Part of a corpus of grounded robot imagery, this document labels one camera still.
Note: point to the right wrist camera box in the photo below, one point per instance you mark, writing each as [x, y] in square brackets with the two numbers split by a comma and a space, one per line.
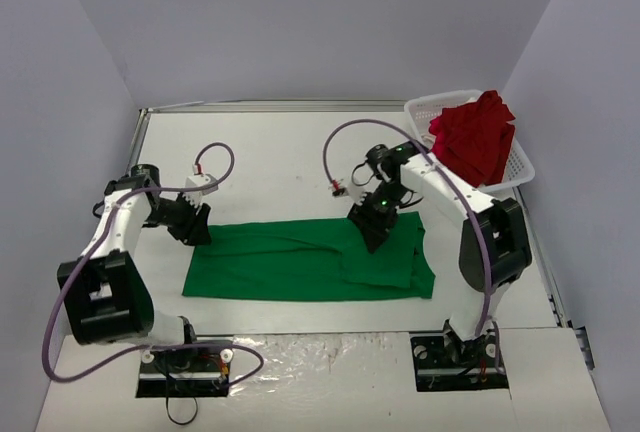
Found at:
[345, 188]

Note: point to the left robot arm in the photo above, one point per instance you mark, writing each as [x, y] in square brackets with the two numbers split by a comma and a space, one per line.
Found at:
[107, 300]

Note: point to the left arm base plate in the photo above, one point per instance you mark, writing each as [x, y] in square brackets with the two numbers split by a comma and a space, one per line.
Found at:
[201, 372]

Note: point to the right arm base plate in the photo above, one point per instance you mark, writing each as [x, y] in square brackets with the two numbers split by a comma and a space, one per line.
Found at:
[443, 364]

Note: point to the green t shirt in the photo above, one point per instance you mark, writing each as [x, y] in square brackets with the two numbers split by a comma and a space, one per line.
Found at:
[313, 260]

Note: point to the white plastic basket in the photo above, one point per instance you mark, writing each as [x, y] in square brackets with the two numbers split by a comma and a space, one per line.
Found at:
[422, 110]

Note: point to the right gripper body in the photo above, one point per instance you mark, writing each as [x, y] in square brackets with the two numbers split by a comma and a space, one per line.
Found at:
[371, 218]

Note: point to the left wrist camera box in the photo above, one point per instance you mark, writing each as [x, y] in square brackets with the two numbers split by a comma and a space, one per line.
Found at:
[199, 185]

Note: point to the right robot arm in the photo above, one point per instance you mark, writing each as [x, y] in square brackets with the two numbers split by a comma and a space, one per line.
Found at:
[494, 247]

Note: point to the red t shirt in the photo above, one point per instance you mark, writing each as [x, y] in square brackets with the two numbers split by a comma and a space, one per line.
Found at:
[474, 140]

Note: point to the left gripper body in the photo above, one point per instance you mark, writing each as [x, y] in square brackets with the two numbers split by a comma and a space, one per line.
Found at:
[185, 216]

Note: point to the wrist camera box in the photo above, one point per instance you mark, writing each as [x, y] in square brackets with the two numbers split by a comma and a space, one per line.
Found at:
[345, 188]
[199, 185]

